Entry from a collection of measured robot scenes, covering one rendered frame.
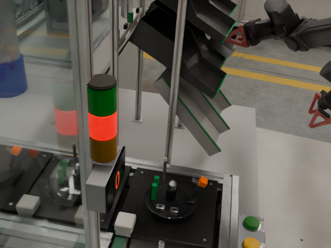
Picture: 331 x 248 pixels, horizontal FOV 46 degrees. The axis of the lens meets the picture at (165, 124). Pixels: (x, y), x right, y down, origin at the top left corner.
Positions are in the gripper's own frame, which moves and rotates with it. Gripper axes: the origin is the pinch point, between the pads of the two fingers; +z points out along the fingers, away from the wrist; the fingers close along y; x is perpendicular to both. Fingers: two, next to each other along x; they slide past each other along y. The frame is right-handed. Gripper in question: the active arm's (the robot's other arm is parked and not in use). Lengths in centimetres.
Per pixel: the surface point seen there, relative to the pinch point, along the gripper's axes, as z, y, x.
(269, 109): 61, -197, 92
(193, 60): 7.3, 13.1, 2.5
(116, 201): 21, 49, 29
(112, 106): -5, 68, -2
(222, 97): 10.4, -5.8, 20.4
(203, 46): 9.8, -0.6, 0.9
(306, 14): 53, -369, 39
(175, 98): 8.7, 26.9, 9.3
